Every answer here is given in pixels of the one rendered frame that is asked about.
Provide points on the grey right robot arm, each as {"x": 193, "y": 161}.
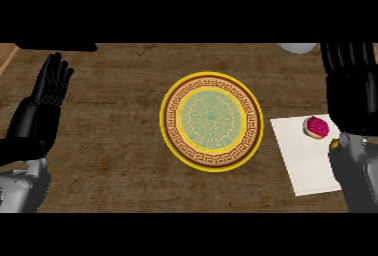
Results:
{"x": 356, "y": 173}

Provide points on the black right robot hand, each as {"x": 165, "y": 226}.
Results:
{"x": 351, "y": 96}

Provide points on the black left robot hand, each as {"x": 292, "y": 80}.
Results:
{"x": 38, "y": 106}

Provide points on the yellow patterned plate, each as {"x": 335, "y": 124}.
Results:
{"x": 211, "y": 121}

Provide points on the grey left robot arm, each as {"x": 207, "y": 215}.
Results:
{"x": 19, "y": 188}

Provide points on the pale grey round object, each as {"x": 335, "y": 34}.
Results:
{"x": 297, "y": 47}

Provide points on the yellow lemon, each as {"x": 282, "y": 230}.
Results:
{"x": 334, "y": 143}

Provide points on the white placemat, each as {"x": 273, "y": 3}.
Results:
{"x": 304, "y": 160}

